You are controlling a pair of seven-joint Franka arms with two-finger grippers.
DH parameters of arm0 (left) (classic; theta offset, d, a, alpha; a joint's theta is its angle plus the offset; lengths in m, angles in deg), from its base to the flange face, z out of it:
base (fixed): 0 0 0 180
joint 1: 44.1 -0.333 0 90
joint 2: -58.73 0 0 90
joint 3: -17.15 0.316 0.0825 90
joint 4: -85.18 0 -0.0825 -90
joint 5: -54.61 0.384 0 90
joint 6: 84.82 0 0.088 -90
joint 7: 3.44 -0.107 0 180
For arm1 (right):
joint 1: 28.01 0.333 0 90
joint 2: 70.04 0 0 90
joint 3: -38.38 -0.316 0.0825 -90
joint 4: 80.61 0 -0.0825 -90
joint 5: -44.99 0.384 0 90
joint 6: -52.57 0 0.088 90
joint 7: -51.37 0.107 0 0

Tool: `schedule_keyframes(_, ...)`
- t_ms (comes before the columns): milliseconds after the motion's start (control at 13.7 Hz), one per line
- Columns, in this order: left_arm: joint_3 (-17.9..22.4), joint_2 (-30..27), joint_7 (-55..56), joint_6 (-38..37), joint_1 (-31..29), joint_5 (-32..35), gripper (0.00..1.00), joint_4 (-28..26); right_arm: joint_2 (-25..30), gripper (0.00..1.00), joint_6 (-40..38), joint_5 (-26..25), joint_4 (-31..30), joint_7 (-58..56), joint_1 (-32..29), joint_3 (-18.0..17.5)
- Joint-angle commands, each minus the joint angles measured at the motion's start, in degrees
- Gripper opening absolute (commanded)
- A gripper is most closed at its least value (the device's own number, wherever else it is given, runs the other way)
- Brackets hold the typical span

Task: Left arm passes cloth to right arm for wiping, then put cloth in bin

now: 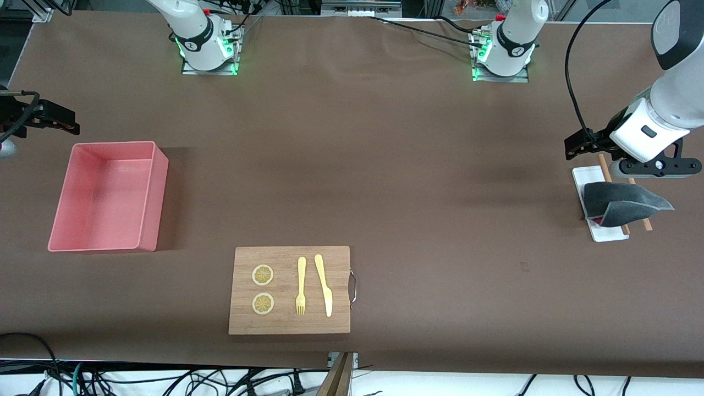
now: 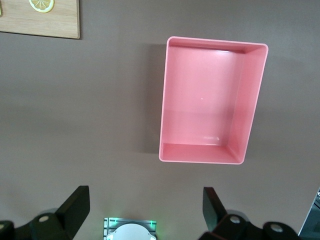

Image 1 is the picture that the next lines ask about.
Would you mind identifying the dark grey cloth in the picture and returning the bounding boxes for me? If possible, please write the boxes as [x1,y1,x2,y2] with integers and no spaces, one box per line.
[583,182,675,228]

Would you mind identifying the white rectangular tray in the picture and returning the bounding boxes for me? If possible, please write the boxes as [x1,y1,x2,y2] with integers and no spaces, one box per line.
[572,166,629,243]

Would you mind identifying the pink plastic bin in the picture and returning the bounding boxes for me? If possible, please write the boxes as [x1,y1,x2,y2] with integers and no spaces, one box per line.
[47,141,169,253]

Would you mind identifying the white power strip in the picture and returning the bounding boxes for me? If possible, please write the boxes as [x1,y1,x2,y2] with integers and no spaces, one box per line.
[321,0,403,17]

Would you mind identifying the wooden cutting board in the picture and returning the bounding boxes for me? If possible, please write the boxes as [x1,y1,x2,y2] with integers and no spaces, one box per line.
[228,246,358,336]

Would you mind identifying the yellow plastic fork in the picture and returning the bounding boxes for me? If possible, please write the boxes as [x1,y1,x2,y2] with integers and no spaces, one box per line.
[295,256,307,316]

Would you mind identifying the yellow plastic knife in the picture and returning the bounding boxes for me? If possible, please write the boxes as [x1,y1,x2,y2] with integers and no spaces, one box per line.
[314,254,333,318]

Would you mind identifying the wooden stand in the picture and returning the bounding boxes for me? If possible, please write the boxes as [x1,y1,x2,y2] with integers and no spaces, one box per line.
[316,352,354,396]

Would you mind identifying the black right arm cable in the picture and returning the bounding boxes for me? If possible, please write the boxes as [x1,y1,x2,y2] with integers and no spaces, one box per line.
[0,91,41,142]

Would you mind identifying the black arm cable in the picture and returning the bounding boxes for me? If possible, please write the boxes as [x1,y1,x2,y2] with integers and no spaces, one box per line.
[0,91,41,142]
[565,0,614,145]

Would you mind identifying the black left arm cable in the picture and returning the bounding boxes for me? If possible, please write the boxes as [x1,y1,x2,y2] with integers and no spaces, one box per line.
[565,0,614,145]

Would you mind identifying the aluminium frame profile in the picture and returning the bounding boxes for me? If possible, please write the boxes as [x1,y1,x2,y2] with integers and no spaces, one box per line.
[30,0,56,23]

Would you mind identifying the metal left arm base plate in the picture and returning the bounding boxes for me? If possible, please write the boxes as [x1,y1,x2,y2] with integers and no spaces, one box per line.
[470,30,530,83]

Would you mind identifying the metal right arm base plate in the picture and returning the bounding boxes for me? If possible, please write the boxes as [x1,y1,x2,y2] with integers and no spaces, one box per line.
[181,25,243,76]

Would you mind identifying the black cable on tabletop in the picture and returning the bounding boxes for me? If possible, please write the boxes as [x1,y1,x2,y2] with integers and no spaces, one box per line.
[367,15,490,46]

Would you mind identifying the black looped floor cable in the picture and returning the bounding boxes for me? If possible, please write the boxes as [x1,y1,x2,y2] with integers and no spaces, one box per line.
[0,332,62,396]

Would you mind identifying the small metal bracket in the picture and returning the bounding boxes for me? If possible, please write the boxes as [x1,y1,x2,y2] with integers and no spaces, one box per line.
[328,352,359,370]

